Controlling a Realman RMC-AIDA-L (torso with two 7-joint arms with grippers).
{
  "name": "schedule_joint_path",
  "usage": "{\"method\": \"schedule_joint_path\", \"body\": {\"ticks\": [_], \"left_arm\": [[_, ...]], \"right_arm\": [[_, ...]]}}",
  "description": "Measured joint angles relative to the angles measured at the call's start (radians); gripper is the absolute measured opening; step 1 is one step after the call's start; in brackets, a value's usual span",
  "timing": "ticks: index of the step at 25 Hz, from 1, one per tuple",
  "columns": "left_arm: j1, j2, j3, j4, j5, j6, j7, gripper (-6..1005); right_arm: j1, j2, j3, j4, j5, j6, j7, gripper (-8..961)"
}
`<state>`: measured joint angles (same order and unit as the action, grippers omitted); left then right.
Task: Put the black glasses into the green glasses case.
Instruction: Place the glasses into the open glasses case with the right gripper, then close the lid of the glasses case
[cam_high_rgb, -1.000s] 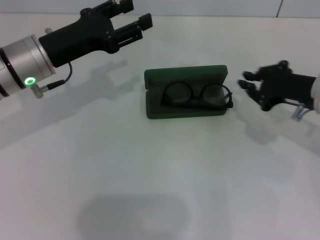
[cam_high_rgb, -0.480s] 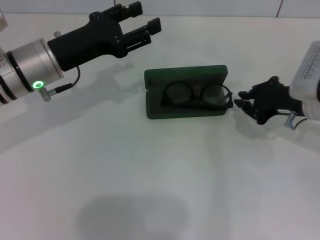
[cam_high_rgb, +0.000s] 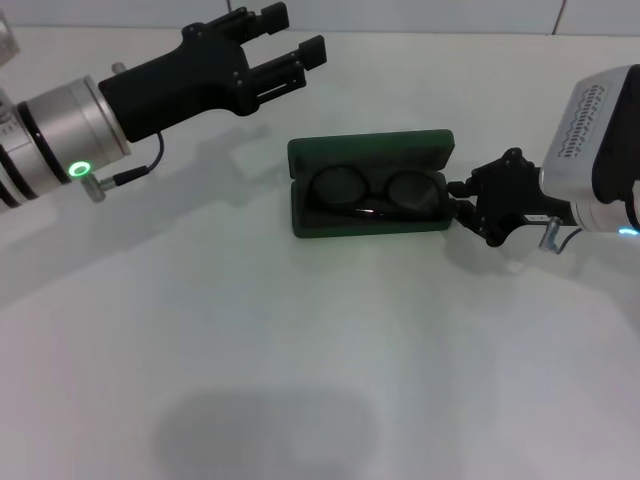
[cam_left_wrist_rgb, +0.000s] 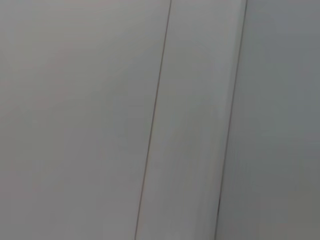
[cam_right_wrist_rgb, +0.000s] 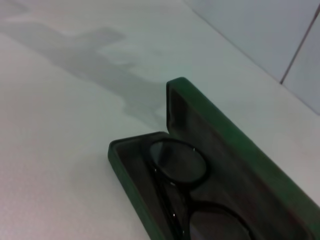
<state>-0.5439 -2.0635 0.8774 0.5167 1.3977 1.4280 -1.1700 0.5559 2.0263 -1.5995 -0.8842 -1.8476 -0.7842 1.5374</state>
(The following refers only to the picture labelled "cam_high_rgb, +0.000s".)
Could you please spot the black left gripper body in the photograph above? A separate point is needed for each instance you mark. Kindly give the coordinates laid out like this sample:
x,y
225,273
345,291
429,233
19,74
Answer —
x,y
175,90

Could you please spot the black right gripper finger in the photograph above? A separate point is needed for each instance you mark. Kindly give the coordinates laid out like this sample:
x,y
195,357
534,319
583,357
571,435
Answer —
x,y
467,215
461,190

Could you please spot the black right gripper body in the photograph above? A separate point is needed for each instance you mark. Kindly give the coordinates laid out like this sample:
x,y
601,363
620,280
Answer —
x,y
510,195

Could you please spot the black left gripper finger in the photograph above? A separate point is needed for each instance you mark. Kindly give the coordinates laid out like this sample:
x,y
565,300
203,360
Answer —
x,y
312,52
275,17

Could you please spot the black glasses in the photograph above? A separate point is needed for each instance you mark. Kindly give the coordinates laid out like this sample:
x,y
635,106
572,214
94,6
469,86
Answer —
x,y
381,192

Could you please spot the green glasses case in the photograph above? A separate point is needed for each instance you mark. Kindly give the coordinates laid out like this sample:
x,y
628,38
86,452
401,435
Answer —
x,y
370,145

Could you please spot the silver cylindrical port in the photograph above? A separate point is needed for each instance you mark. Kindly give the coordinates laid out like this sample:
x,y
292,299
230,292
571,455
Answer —
x,y
119,68

